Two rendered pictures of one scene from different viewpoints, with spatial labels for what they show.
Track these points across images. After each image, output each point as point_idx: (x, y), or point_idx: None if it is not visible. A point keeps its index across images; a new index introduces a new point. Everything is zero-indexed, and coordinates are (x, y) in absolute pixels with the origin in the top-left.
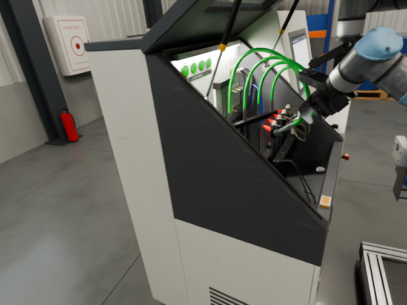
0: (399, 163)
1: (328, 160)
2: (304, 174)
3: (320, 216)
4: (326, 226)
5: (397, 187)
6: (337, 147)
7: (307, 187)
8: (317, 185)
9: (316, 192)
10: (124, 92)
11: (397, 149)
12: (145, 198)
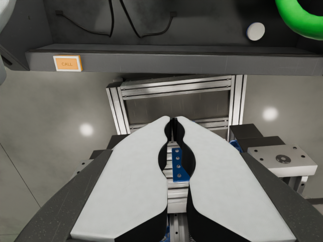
0: (249, 151)
1: (225, 53)
2: (235, 0)
3: (5, 62)
4: (15, 70)
5: (245, 130)
6: (291, 65)
7: (187, 16)
8: (199, 31)
9: (178, 33)
10: None
11: (278, 156)
12: None
